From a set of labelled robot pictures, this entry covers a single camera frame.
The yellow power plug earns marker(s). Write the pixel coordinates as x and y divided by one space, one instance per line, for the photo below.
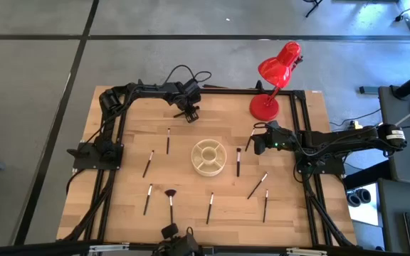
356 124

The black fan makeup brush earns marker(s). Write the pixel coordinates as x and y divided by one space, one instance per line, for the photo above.
171 208

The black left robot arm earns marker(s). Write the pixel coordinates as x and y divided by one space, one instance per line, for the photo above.
148 90

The grey side desk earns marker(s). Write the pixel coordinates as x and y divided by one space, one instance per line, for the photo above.
404 160

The black table-level camera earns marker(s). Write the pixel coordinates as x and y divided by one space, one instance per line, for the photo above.
180 247

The thick black powder brush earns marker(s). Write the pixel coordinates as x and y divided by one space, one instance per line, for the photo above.
238 162

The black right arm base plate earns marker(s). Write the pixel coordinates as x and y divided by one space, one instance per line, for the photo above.
333 168

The black headphones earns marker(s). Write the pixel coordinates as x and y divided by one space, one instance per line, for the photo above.
358 197

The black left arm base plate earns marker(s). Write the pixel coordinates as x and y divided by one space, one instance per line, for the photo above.
84 161

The cream round ribbed organizer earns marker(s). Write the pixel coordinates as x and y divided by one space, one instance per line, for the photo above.
208 158

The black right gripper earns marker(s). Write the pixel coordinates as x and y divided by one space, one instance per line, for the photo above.
279 138

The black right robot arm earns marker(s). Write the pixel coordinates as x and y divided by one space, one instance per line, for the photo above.
351 137

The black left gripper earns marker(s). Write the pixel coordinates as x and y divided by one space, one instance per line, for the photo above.
187 99

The red desk lamp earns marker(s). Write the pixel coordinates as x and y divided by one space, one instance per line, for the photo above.
264 107

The black aluminium extrusion frame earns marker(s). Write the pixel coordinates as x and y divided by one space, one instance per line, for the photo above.
226 91

